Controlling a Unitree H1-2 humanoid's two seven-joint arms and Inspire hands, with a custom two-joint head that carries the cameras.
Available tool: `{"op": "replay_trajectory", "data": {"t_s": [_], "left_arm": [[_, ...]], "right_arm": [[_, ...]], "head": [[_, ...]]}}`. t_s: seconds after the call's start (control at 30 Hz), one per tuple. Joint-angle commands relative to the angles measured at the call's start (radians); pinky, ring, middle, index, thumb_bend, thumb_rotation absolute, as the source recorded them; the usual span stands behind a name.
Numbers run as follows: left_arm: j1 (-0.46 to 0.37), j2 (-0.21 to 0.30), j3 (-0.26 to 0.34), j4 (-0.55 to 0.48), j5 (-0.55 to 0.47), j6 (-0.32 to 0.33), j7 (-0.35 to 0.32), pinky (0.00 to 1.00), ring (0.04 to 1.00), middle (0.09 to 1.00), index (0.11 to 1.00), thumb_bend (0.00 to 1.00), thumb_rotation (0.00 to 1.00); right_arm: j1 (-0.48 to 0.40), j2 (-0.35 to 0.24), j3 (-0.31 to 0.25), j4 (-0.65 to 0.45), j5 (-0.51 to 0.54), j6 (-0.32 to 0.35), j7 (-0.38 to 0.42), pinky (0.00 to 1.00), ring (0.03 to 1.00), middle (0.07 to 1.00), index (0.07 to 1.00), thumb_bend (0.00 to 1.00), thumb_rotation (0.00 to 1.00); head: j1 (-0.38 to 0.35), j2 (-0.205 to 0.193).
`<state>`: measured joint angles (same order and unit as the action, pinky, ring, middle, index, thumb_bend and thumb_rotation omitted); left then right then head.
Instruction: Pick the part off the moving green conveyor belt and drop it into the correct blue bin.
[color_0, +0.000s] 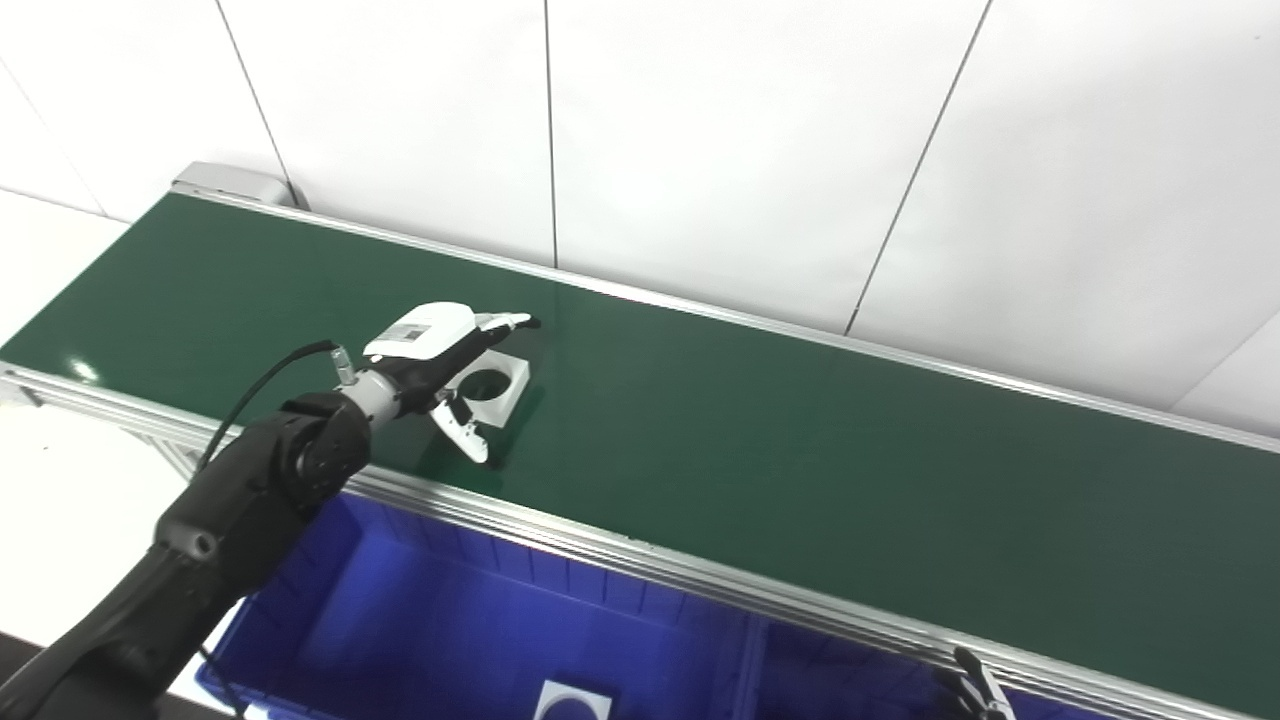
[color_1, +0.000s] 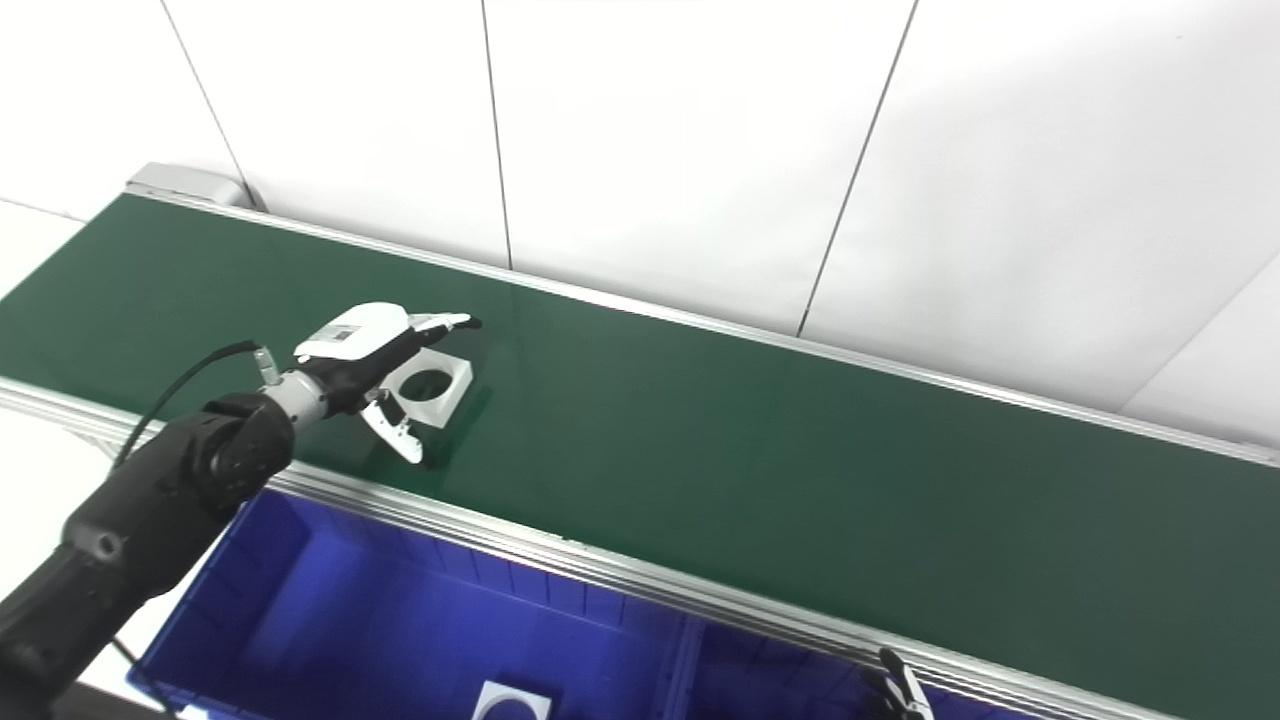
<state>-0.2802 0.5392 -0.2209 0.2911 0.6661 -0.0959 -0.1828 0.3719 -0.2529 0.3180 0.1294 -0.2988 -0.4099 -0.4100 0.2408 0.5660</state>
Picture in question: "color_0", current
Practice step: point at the aluminium conveyor leg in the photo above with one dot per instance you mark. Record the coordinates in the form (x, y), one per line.
(165, 450)

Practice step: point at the green conveyor belt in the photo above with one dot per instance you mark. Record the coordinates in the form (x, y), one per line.
(800, 450)
(600, 545)

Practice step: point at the blue bin holding white parts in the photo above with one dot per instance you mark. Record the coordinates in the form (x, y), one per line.
(400, 620)

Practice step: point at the blue bin holding black parts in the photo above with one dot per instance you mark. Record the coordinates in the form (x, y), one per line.
(850, 680)

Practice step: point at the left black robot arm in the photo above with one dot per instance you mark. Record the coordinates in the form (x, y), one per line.
(250, 480)

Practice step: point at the grey conveyor end housing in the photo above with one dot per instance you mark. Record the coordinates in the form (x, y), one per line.
(235, 182)

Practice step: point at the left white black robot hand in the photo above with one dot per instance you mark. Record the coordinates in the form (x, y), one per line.
(425, 345)

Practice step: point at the white square part with hole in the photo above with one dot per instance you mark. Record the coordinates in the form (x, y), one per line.
(515, 380)
(572, 700)

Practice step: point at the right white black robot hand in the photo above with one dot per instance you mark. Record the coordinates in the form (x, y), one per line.
(985, 700)

